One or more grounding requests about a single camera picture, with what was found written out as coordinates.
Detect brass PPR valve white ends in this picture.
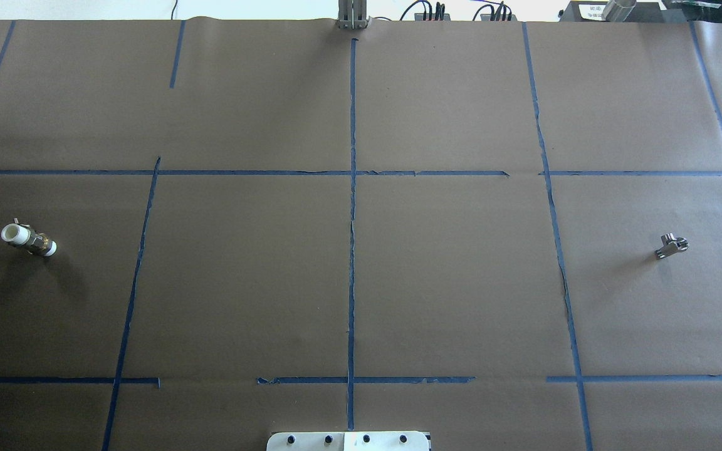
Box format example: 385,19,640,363
0,217,58,257

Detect aluminium profile post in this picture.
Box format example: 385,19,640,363
337,0,369,29

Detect white pedestal base plate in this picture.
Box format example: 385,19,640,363
266,430,432,450

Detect brown paper table cover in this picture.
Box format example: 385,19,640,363
0,17,722,450

